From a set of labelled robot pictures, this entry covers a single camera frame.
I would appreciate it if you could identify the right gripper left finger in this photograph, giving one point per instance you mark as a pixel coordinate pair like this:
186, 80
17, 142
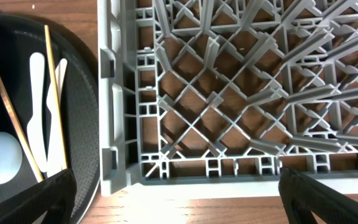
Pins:
53, 198

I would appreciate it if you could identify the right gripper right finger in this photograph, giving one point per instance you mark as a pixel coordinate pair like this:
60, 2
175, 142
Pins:
305, 198

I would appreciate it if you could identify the long wooden chopstick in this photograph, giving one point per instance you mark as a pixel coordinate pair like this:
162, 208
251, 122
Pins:
55, 112

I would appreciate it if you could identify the grey plastic dishwasher rack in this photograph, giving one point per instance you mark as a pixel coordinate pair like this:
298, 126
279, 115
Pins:
213, 99

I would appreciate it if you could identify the short wooden chopstick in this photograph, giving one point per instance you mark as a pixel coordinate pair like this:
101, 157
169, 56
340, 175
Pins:
19, 131

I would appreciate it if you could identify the round black serving tray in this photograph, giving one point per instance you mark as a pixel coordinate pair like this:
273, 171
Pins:
19, 39

